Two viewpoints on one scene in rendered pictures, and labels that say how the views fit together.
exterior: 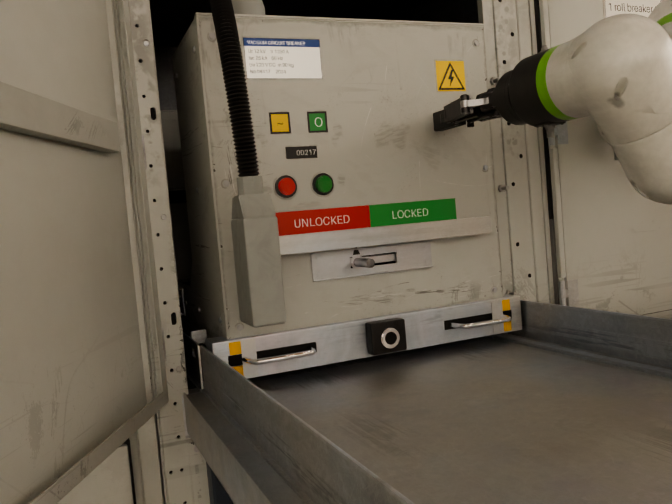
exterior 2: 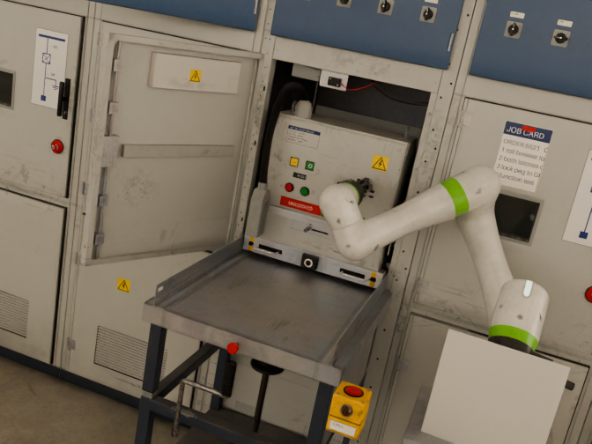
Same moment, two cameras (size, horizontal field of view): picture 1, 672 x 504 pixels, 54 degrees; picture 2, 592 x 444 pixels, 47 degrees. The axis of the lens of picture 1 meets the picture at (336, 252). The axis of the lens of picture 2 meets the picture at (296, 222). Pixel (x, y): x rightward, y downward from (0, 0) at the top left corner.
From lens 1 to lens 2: 182 cm
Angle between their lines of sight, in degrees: 40
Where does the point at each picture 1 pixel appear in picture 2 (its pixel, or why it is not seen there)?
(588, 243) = (442, 267)
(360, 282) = (309, 236)
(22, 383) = (161, 223)
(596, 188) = (458, 242)
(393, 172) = not seen: hidden behind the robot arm
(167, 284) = (242, 206)
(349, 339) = (295, 255)
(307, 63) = (312, 141)
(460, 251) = not seen: hidden behind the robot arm
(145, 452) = not seen: hidden behind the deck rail
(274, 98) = (294, 151)
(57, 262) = (187, 192)
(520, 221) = (409, 241)
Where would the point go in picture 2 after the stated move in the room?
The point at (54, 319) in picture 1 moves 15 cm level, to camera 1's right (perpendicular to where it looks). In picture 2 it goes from (180, 208) to (208, 221)
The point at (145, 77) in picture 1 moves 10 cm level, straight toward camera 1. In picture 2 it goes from (255, 129) to (241, 129)
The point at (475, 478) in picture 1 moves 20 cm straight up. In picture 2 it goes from (224, 299) to (233, 240)
